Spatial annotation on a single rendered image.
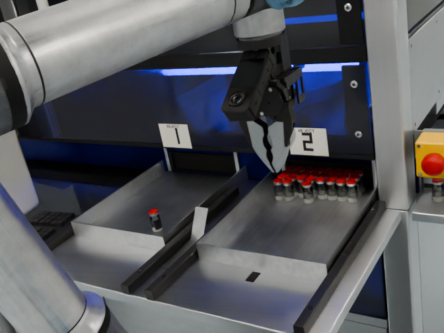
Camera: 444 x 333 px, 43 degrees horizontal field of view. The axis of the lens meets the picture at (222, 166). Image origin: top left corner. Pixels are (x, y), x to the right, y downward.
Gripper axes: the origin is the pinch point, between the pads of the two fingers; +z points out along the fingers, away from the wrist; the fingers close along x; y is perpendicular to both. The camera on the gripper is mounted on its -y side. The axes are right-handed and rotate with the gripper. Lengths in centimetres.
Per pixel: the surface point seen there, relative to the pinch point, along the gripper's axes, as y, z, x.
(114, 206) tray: 15, 21, 54
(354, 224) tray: 15.9, 18.6, -6.0
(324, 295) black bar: -4.1, 19.6, -8.1
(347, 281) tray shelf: 2.7, 21.5, -9.1
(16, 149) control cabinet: 21, 11, 92
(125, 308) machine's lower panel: 28, 66, 75
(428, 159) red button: 24.4, 8.5, -17.5
